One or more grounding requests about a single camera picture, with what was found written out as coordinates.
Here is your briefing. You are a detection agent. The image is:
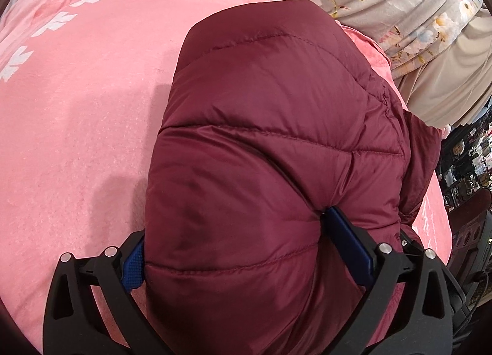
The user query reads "pink blanket with white print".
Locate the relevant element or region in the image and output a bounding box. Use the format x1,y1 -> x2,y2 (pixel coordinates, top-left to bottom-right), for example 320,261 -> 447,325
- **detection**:
0,0 -> 452,355

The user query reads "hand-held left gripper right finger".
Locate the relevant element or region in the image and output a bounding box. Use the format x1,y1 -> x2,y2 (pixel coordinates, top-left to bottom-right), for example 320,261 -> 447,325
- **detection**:
321,207 -> 454,355

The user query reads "beige bed sheet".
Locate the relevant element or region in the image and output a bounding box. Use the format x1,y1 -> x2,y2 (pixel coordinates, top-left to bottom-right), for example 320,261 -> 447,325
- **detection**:
394,5 -> 492,129

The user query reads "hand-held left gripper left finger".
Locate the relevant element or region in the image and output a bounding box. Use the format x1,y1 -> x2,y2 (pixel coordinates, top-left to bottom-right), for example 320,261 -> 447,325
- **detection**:
42,229 -> 173,355

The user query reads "maroon puffer jacket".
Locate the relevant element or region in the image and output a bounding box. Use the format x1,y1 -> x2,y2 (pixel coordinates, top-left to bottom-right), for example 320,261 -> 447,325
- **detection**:
143,0 -> 442,355

